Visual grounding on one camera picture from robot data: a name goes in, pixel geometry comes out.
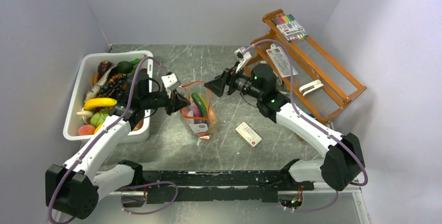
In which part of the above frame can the packaged card on rack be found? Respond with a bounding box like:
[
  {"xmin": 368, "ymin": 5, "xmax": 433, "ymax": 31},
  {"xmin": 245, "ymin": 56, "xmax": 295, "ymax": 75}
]
[{"xmin": 266, "ymin": 44, "xmax": 298, "ymax": 78}]

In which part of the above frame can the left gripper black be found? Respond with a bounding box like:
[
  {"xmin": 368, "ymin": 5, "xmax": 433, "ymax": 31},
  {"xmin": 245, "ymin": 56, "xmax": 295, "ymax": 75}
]
[{"xmin": 141, "ymin": 88, "xmax": 191, "ymax": 116}]

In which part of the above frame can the purple eggplant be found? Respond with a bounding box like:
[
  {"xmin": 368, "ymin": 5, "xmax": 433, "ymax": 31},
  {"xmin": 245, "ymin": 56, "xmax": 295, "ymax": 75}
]
[{"xmin": 190, "ymin": 103, "xmax": 204, "ymax": 117}]

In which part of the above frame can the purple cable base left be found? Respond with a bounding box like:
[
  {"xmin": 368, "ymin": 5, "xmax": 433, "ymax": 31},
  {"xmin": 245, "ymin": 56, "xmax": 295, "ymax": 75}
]
[{"xmin": 120, "ymin": 181, "xmax": 179, "ymax": 215}]

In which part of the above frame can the orange fruit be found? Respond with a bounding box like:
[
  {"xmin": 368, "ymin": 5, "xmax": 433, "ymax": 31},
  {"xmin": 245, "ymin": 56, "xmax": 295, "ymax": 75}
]
[{"xmin": 207, "ymin": 108, "xmax": 217, "ymax": 125}]

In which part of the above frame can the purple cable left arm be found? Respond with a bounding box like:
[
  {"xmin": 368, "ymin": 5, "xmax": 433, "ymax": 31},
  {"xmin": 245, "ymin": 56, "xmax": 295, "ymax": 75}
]
[{"xmin": 46, "ymin": 56, "xmax": 170, "ymax": 224}]

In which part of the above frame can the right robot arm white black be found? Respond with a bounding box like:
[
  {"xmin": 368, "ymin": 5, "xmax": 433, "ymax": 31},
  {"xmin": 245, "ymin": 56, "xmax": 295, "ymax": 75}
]
[{"xmin": 204, "ymin": 64, "xmax": 368, "ymax": 191}]

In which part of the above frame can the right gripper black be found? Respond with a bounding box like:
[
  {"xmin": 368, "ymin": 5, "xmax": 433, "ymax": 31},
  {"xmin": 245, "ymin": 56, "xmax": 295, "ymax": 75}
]
[{"xmin": 204, "ymin": 61, "xmax": 263, "ymax": 100}]

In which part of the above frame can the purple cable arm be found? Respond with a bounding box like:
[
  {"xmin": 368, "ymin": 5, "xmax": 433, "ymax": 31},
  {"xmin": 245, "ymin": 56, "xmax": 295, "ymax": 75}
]
[
  {"xmin": 241, "ymin": 39, "xmax": 369, "ymax": 187},
  {"xmin": 46, "ymin": 56, "xmax": 170, "ymax": 224}
]

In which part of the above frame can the peach fruit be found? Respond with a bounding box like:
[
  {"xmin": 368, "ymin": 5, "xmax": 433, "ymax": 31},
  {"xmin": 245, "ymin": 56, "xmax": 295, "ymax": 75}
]
[{"xmin": 77, "ymin": 125, "xmax": 96, "ymax": 136}]

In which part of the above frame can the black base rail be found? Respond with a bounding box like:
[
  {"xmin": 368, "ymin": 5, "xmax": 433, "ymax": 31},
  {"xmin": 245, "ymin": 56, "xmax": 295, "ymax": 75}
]
[{"xmin": 143, "ymin": 170, "xmax": 314, "ymax": 203}]

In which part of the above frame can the white plastic food bin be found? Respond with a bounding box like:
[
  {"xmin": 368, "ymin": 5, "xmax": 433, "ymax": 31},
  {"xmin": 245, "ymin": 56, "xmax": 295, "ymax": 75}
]
[{"xmin": 63, "ymin": 51, "xmax": 154, "ymax": 143}]

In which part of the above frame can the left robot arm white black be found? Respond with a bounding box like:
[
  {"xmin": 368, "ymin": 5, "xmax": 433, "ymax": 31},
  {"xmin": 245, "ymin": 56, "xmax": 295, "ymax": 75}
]
[{"xmin": 45, "ymin": 91, "xmax": 190, "ymax": 223}]

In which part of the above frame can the green cucumber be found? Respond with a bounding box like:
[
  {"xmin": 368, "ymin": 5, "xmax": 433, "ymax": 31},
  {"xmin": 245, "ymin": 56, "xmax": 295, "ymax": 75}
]
[{"xmin": 191, "ymin": 93, "xmax": 207, "ymax": 117}]

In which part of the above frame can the orange wooden rack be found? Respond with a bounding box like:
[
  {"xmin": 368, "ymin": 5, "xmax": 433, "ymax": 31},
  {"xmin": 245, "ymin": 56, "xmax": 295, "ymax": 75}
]
[{"xmin": 245, "ymin": 9, "xmax": 366, "ymax": 124}]

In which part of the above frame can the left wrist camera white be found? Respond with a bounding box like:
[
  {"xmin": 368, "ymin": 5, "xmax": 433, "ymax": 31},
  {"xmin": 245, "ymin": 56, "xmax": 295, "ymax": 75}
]
[{"xmin": 161, "ymin": 72, "xmax": 181, "ymax": 91}]

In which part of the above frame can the dark purple mangosteen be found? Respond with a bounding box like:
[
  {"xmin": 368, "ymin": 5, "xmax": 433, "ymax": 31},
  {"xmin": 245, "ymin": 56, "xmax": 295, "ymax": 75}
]
[{"xmin": 97, "ymin": 60, "xmax": 113, "ymax": 77}]

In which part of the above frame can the white stapler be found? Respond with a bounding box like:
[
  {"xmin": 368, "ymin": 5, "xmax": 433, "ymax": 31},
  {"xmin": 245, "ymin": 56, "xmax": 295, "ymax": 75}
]
[{"xmin": 299, "ymin": 79, "xmax": 324, "ymax": 96}]

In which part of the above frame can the pack of coloured markers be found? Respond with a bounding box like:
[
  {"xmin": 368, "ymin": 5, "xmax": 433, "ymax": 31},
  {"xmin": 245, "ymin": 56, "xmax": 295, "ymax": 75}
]
[{"xmin": 271, "ymin": 14, "xmax": 309, "ymax": 42}]

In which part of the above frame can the dark purple grape bunch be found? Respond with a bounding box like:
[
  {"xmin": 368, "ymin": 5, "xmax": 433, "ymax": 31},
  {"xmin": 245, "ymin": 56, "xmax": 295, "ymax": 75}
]
[{"xmin": 96, "ymin": 73, "xmax": 128, "ymax": 98}]

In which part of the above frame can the white cardboard box red logo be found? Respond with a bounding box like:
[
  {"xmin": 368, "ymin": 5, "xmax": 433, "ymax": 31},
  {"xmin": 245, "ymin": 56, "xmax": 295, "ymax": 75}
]
[{"xmin": 236, "ymin": 122, "xmax": 262, "ymax": 147}]

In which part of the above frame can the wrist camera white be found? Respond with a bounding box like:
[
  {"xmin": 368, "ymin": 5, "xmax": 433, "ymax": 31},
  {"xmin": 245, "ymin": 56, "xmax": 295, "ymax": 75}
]
[
  {"xmin": 234, "ymin": 47, "xmax": 252, "ymax": 73},
  {"xmin": 161, "ymin": 72, "xmax": 181, "ymax": 91}
]

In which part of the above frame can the clear zip bag orange zipper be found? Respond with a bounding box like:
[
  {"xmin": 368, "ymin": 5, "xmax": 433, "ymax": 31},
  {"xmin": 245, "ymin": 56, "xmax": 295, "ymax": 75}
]
[{"xmin": 179, "ymin": 80, "xmax": 218, "ymax": 140}]

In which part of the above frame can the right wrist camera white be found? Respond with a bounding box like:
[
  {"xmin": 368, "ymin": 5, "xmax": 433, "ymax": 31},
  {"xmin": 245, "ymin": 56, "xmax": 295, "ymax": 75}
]
[{"xmin": 234, "ymin": 47, "xmax": 252, "ymax": 73}]

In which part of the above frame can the green avocado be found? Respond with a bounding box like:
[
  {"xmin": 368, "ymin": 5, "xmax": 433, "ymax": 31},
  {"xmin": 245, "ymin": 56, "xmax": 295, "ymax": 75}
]
[{"xmin": 116, "ymin": 61, "xmax": 134, "ymax": 74}]

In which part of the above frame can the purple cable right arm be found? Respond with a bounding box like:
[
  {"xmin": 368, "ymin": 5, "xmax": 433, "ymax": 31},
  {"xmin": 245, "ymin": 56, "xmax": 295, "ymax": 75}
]
[{"xmin": 241, "ymin": 39, "xmax": 369, "ymax": 187}]

